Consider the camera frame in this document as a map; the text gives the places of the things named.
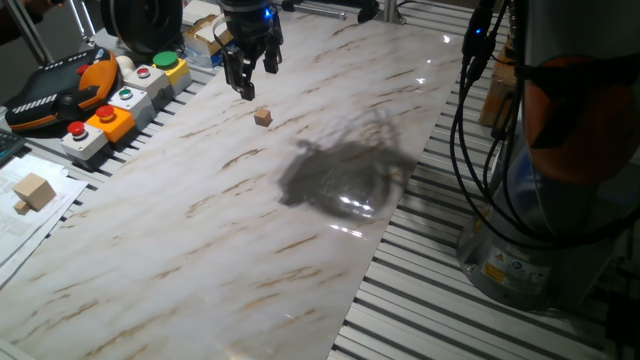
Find large wooden cube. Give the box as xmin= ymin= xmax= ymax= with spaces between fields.
xmin=11 ymin=172 xmax=58 ymax=212

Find black strap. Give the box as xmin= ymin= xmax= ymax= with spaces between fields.
xmin=514 ymin=53 xmax=640 ymax=151

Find metal rod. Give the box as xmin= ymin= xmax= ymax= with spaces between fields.
xmin=281 ymin=0 xmax=349 ymax=22

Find grey box red mushroom button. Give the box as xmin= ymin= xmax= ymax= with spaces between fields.
xmin=60 ymin=120 xmax=110 ymax=163

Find cardboard box with white lid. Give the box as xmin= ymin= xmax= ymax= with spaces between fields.
xmin=181 ymin=13 xmax=236 ymax=57

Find printed white paper sheets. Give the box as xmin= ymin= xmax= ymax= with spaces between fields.
xmin=0 ymin=154 xmax=89 ymax=287

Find aluminium frame strut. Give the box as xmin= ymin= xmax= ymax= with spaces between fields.
xmin=3 ymin=0 xmax=55 ymax=67

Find grey box red flat button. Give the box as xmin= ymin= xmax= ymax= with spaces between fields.
xmin=122 ymin=64 xmax=174 ymax=112

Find blue flat box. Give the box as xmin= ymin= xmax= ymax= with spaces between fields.
xmin=186 ymin=39 xmax=236 ymax=70

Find orange box red mushroom button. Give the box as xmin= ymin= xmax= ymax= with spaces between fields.
xmin=85 ymin=104 xmax=137 ymax=144

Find black keyboard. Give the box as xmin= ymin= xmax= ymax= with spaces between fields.
xmin=0 ymin=128 xmax=27 ymax=167

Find black and orange teach pendant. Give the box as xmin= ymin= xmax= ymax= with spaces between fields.
xmin=3 ymin=46 xmax=121 ymax=134

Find brown wooden box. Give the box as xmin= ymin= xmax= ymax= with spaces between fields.
xmin=478 ymin=38 xmax=517 ymax=129

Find black clamp device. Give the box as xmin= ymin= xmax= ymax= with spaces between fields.
xmin=356 ymin=0 xmax=382 ymax=24

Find marble pattern sheet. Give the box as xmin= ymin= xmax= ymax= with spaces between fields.
xmin=0 ymin=14 xmax=465 ymax=360

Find metal post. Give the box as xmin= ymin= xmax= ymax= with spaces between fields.
xmin=381 ymin=0 xmax=407 ymax=26

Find grey box green flat button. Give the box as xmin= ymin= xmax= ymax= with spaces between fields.
xmin=107 ymin=85 xmax=157 ymax=132

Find thin black cable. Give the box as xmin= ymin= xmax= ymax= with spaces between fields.
xmin=481 ymin=135 xmax=640 ymax=242

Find person's hand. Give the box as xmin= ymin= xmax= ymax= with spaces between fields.
xmin=21 ymin=0 xmax=66 ymax=15

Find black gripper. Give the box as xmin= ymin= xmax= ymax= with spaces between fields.
xmin=218 ymin=0 xmax=285 ymax=102

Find black round disc device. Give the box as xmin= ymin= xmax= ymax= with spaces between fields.
xmin=99 ymin=0 xmax=184 ymax=57

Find dark red sleeve forearm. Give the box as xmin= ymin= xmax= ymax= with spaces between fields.
xmin=0 ymin=2 xmax=45 ymax=46

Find yellow box green mushroom button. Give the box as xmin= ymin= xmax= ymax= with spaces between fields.
xmin=151 ymin=50 xmax=194 ymax=97

